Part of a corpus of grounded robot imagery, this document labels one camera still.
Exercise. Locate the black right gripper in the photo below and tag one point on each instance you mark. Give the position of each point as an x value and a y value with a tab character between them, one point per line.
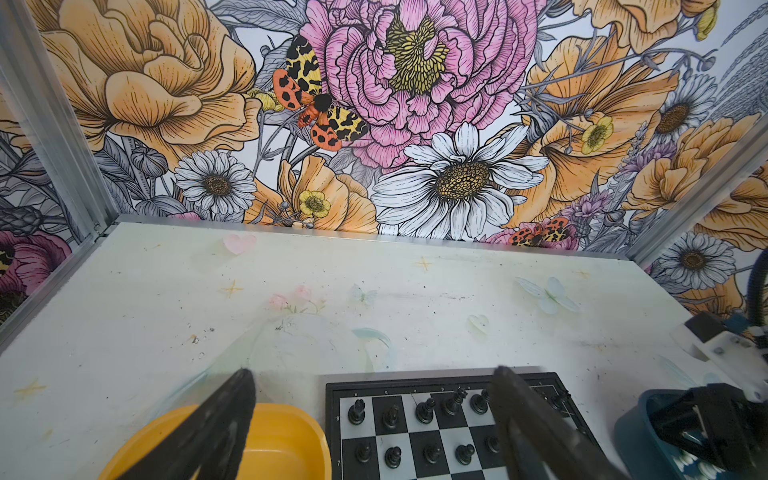
723	424

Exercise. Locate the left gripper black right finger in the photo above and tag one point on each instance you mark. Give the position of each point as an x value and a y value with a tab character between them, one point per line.
535	442

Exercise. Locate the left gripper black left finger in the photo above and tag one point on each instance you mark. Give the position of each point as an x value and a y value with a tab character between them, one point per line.
210	442

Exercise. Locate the yellow plastic tray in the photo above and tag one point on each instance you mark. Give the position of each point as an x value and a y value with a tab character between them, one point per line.
283	442

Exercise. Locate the teal plastic tray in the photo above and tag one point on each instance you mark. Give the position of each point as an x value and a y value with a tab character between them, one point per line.
646	456

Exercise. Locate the black white chessboard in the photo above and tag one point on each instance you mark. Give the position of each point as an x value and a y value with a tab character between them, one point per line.
413	428

